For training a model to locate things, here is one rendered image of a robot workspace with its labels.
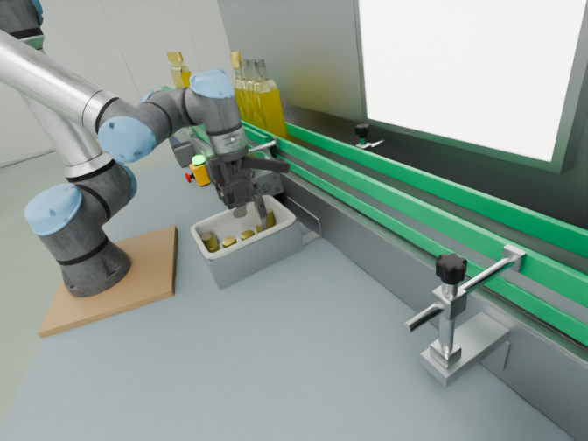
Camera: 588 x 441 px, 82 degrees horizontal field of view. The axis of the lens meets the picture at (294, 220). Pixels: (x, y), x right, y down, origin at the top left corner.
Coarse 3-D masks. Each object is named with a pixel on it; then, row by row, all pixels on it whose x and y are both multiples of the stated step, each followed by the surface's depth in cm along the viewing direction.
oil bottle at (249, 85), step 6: (246, 84) 98; (252, 84) 96; (246, 90) 100; (252, 90) 96; (252, 96) 97; (252, 102) 99; (252, 108) 101; (252, 114) 103; (258, 114) 100; (258, 120) 101; (258, 126) 103
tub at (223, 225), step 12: (276, 204) 85; (216, 216) 86; (228, 216) 87; (276, 216) 88; (288, 216) 80; (192, 228) 83; (204, 228) 85; (216, 228) 87; (228, 228) 88; (240, 228) 90; (252, 228) 91; (276, 228) 76; (216, 240) 88; (240, 240) 88; (252, 240) 74; (204, 252) 73; (216, 252) 72; (228, 252) 73
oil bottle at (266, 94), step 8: (264, 80) 92; (272, 80) 93; (256, 88) 93; (264, 88) 92; (272, 88) 93; (256, 96) 95; (264, 96) 92; (272, 96) 94; (256, 104) 97; (264, 104) 93; (272, 104) 94; (280, 104) 96; (264, 112) 95; (272, 112) 95; (280, 112) 96; (264, 120) 97; (272, 120) 96; (280, 120) 97; (264, 128) 99; (272, 128) 97; (280, 128) 98; (280, 136) 99
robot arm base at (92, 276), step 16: (80, 256) 76; (96, 256) 78; (112, 256) 82; (128, 256) 88; (64, 272) 78; (80, 272) 77; (96, 272) 79; (112, 272) 82; (80, 288) 78; (96, 288) 79
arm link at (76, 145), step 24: (0, 0) 62; (24, 0) 66; (0, 24) 63; (24, 24) 66; (24, 96) 71; (48, 120) 74; (72, 144) 77; (96, 144) 82; (72, 168) 80; (96, 168) 80; (120, 168) 88; (120, 192) 85
